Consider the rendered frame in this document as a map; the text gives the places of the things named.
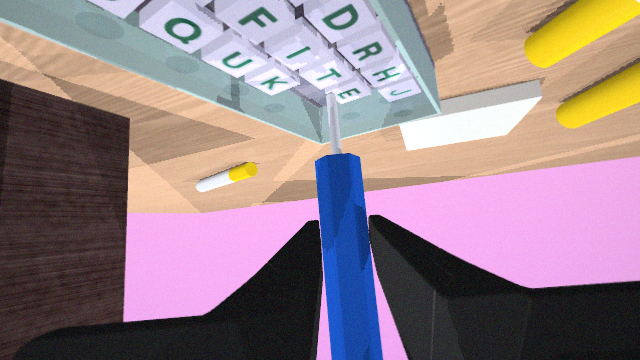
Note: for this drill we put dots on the blue stylus with white tip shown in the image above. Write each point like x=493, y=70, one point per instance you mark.
x=349, y=281

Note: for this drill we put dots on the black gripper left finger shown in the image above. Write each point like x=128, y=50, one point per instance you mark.
x=274, y=315

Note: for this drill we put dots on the white square slab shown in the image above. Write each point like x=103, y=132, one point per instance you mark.
x=472, y=117

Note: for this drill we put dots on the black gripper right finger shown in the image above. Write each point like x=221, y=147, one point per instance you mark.
x=446, y=308

